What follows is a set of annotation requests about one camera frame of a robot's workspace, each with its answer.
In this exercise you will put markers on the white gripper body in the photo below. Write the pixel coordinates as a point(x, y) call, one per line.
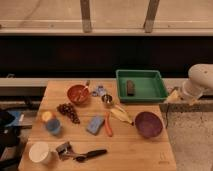
point(174, 96)

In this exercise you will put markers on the yellow banana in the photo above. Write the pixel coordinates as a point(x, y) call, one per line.
point(121, 114)

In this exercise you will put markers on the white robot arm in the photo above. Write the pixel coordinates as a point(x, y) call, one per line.
point(200, 79)

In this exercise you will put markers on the purple bowl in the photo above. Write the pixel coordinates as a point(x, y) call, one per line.
point(148, 124)

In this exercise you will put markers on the spoon in red bowl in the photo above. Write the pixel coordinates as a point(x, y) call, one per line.
point(81, 93)

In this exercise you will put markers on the orange-red bowl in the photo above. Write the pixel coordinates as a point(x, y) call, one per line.
point(72, 93)

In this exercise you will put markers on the green plastic tray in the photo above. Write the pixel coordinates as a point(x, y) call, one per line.
point(148, 86)

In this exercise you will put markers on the dark brown block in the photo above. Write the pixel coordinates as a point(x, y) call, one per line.
point(130, 88)

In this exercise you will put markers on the small metal cup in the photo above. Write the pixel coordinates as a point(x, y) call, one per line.
point(107, 100)

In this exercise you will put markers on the orange carrot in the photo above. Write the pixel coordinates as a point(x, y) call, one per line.
point(108, 128)

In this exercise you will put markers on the blue-white crumpled object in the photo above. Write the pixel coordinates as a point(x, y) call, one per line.
point(99, 91)

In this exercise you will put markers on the blue sponge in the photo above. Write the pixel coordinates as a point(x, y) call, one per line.
point(95, 124)

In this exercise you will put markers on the bunch of dark grapes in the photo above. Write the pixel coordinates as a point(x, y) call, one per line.
point(68, 110)

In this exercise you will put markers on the blue cup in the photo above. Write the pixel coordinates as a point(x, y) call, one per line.
point(53, 126)

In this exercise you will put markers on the small yellow-orange cup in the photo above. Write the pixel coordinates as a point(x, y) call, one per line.
point(46, 116)

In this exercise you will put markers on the white cup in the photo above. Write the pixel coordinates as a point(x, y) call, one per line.
point(40, 153)

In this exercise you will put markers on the black-handled can opener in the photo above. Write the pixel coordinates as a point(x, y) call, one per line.
point(65, 151)

